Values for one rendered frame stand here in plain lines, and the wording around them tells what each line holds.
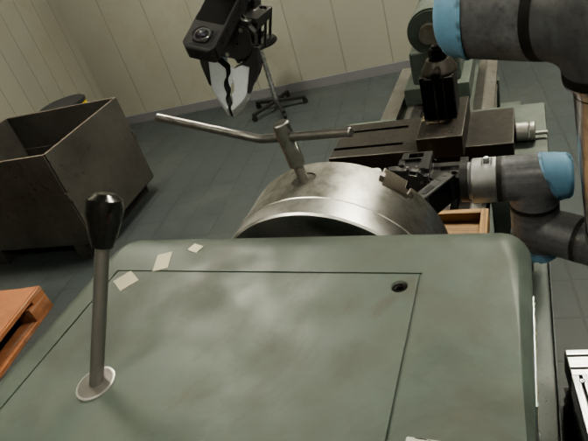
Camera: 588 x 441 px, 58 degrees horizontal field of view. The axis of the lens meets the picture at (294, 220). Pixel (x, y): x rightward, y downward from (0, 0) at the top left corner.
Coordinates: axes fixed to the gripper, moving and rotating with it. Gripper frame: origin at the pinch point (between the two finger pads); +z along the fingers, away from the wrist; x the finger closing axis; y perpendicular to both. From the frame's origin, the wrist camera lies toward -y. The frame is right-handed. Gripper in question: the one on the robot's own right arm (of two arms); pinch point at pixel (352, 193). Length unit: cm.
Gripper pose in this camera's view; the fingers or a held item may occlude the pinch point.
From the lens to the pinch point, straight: 95.7
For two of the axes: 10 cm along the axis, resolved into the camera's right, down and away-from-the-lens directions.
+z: -9.1, 0.3, 4.1
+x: -2.7, -8.1, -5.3
